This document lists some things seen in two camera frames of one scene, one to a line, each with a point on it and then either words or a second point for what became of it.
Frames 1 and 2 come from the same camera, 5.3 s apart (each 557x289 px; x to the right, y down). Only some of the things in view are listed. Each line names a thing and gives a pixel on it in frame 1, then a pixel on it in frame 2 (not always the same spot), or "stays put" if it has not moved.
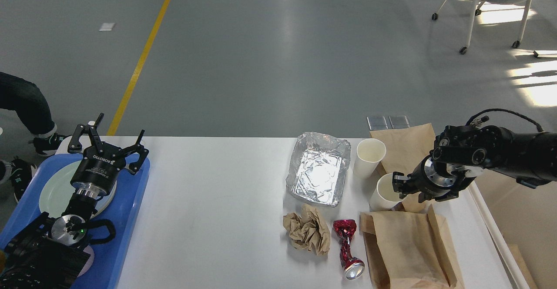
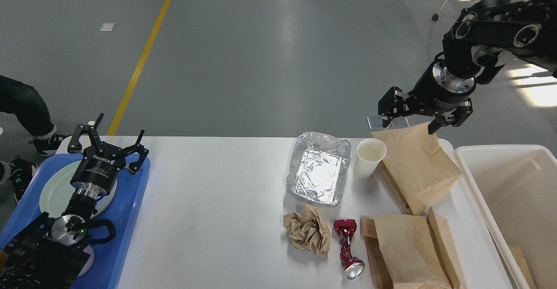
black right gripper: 442,180 → 437,90
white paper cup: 370,152 stays put
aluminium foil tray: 318,168 stays put
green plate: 57,189 stays put
